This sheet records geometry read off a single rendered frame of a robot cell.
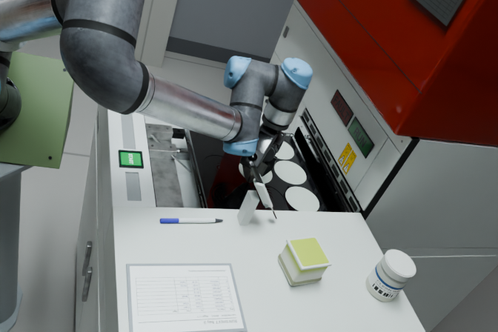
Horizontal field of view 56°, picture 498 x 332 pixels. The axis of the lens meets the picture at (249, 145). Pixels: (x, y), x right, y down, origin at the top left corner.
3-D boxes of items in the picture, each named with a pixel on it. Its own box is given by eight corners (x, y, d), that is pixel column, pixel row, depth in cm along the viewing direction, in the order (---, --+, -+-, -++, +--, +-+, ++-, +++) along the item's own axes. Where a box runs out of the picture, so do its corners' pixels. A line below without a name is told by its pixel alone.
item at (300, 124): (292, 137, 161) (302, 115, 156) (342, 239, 130) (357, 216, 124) (287, 136, 161) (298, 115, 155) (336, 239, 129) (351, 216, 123)
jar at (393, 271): (385, 274, 108) (406, 248, 102) (399, 301, 103) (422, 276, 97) (359, 275, 105) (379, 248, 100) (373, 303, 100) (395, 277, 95)
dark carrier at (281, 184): (290, 137, 152) (291, 135, 152) (330, 218, 128) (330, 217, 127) (187, 127, 139) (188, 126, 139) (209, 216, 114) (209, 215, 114)
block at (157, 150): (173, 151, 131) (175, 143, 129) (174, 159, 129) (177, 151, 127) (144, 149, 128) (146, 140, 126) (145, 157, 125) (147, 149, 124)
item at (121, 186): (130, 107, 150) (138, 70, 142) (145, 248, 110) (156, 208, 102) (99, 104, 146) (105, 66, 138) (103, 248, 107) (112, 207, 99)
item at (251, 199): (259, 214, 110) (278, 173, 102) (263, 227, 107) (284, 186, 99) (234, 213, 108) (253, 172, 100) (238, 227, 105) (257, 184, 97)
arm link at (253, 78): (226, 98, 101) (273, 108, 104) (234, 49, 103) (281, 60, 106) (218, 104, 109) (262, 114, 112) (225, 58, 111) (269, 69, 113)
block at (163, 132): (170, 133, 137) (171, 124, 135) (171, 140, 134) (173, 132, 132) (141, 130, 134) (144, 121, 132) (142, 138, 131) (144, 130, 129)
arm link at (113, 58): (72, 95, 67) (270, 158, 104) (88, 22, 68) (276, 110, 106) (32, 98, 74) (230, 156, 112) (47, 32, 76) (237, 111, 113)
